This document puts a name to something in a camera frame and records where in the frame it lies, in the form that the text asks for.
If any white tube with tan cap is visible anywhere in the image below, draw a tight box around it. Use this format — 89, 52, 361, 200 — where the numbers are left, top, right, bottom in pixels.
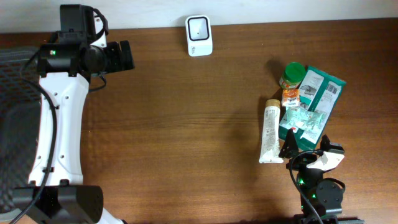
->
259, 99, 284, 164

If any mint green small packet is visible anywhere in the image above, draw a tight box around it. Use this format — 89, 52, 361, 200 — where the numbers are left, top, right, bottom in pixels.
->
279, 107, 326, 132

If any small orange box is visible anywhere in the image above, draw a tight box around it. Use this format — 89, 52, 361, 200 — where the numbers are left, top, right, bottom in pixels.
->
281, 89, 300, 107

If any green 3M wipes packet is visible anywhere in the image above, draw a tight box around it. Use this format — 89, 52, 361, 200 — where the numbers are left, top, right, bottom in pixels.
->
279, 66, 346, 151

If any green lid jar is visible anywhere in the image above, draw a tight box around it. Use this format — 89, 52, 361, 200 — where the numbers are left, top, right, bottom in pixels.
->
279, 62, 306, 89

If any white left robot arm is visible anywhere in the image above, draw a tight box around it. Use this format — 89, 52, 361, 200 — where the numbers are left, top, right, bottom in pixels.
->
12, 4, 135, 223

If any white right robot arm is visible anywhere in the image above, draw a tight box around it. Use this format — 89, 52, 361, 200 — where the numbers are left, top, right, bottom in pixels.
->
279, 129, 365, 224

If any white barcode scanner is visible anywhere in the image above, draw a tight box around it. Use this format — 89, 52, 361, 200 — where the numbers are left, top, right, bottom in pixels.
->
185, 15, 213, 57

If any grey plastic basket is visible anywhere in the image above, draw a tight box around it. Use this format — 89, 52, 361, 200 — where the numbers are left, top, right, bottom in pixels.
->
1, 47, 40, 213

